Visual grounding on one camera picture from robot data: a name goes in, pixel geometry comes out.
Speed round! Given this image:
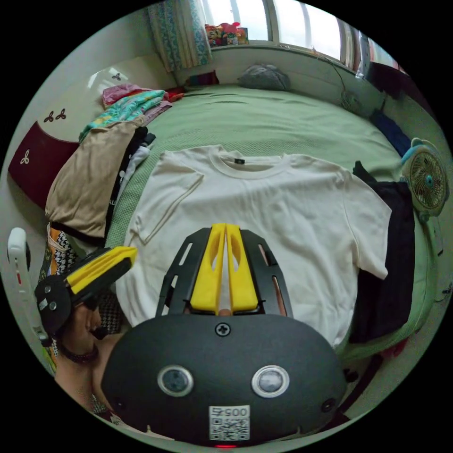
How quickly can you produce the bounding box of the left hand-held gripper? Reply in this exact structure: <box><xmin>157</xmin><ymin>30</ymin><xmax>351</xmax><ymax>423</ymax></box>
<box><xmin>34</xmin><ymin>247</ymin><xmax>139</xmax><ymax>337</ymax></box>

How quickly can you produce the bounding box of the green bed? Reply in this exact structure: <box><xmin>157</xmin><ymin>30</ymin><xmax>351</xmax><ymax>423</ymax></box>
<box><xmin>45</xmin><ymin>82</ymin><xmax>444</xmax><ymax>362</ymax></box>

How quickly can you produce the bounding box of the person's left hand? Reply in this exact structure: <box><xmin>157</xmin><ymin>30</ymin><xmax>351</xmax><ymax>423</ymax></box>
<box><xmin>59</xmin><ymin>304</ymin><xmax>105</xmax><ymax>355</ymax></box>

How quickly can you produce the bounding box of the window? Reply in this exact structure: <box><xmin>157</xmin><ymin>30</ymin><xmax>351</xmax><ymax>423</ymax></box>
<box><xmin>201</xmin><ymin>0</ymin><xmax>366</xmax><ymax>68</ymax></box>

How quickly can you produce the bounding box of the white t-shirt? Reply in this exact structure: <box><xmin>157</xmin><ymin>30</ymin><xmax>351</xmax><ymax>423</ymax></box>
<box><xmin>115</xmin><ymin>144</ymin><xmax>393</xmax><ymax>349</ymax></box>

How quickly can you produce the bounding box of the patterned curtain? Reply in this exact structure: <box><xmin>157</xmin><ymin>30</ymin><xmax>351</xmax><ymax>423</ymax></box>
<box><xmin>146</xmin><ymin>0</ymin><xmax>214</xmax><ymax>74</ymax></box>

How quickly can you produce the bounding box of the grey cushion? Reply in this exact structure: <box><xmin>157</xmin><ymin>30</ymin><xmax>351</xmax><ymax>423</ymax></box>
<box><xmin>237</xmin><ymin>63</ymin><xmax>292</xmax><ymax>91</ymax></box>

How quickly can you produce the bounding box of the small white fan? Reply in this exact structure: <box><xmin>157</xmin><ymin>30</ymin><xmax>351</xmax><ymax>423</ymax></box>
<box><xmin>339</xmin><ymin>90</ymin><xmax>366</xmax><ymax>116</ymax></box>

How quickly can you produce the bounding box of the teal table fan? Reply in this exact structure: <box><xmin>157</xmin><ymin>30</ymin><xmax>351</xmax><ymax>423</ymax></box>
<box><xmin>400</xmin><ymin>137</ymin><xmax>450</xmax><ymax>224</ymax></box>

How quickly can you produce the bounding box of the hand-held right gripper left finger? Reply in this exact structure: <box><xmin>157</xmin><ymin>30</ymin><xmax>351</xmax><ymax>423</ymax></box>
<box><xmin>190</xmin><ymin>223</ymin><xmax>227</xmax><ymax>315</ymax></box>

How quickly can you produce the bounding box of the black garment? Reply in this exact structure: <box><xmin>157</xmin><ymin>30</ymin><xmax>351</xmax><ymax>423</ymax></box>
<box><xmin>348</xmin><ymin>160</ymin><xmax>417</xmax><ymax>344</ymax></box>

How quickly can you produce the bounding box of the white and maroon headboard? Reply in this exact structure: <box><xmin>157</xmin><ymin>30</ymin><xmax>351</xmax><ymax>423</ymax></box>
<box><xmin>7</xmin><ymin>58</ymin><xmax>171</xmax><ymax>214</ymax></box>

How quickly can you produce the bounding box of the pile of clothes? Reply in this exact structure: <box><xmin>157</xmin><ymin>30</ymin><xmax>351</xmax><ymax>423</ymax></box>
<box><xmin>44</xmin><ymin>83</ymin><xmax>185</xmax><ymax>245</ymax></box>

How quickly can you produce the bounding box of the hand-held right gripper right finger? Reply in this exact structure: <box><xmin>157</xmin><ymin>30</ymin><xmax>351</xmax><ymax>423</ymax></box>
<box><xmin>226</xmin><ymin>223</ymin><xmax>259</xmax><ymax>315</ymax></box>

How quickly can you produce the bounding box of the person's left forearm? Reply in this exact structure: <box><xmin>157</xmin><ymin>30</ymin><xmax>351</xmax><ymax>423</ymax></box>
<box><xmin>53</xmin><ymin>332</ymin><xmax>123</xmax><ymax>425</ymax></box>

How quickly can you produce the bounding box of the blue garment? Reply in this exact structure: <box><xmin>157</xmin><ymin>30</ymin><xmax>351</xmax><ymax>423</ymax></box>
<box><xmin>369</xmin><ymin>109</ymin><xmax>413</xmax><ymax>159</ymax></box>

